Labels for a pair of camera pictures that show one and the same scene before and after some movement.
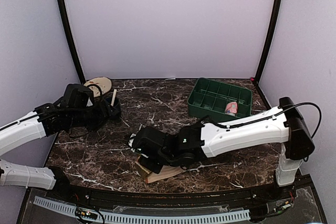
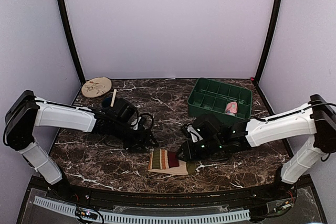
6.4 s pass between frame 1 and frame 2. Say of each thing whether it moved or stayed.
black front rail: stayed
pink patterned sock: stayed
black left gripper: moved
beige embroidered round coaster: stayed
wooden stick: stayed
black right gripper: moved
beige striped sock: moved
